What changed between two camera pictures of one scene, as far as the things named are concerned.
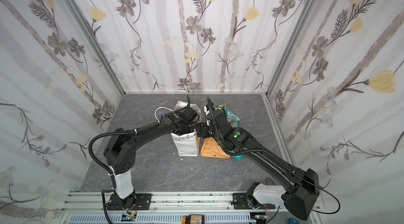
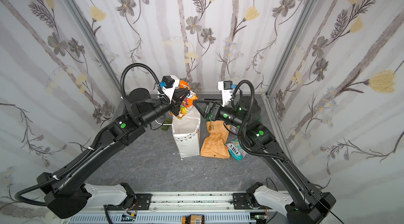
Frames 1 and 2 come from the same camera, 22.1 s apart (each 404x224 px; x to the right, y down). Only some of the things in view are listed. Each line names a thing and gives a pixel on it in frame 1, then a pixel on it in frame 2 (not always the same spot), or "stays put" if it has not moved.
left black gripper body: x=188 y=123 -> x=173 y=100
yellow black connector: x=193 y=219 stays put
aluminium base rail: x=164 y=203 stays put
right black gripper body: x=203 y=129 -> x=213 y=110
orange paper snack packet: x=211 y=148 stays put
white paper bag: x=188 y=145 stays put
